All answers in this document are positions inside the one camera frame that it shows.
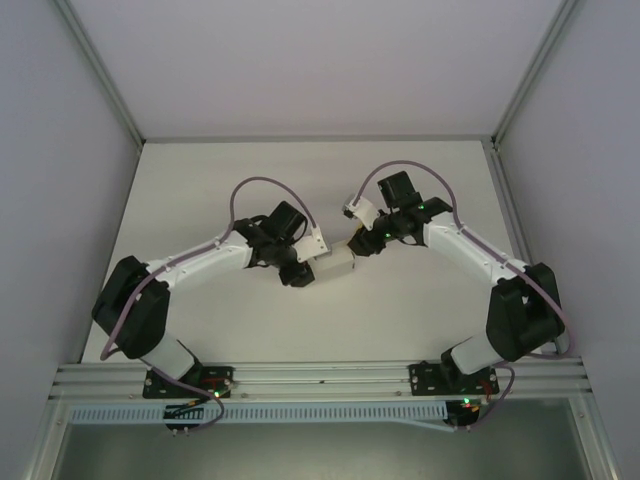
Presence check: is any white paper box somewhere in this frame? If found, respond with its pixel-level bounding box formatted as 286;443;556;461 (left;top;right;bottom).
312;240;357;282

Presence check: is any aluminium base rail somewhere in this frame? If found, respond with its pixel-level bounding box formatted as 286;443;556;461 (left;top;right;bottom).
49;355;594;401

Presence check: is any white slotted cable duct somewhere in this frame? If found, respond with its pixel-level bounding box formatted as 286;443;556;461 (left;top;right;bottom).
67;399;451;427

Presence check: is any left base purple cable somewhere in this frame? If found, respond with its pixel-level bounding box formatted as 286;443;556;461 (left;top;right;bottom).
167;372;225;434

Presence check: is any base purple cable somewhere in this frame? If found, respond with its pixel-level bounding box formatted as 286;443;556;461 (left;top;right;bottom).
452;362;517;432
167;372;225;434

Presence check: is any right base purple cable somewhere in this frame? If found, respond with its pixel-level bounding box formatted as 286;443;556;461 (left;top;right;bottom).
452;362;517;432

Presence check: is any aluminium frame post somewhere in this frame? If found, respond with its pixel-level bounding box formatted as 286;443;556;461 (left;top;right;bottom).
491;0;584;150
52;0;146;149

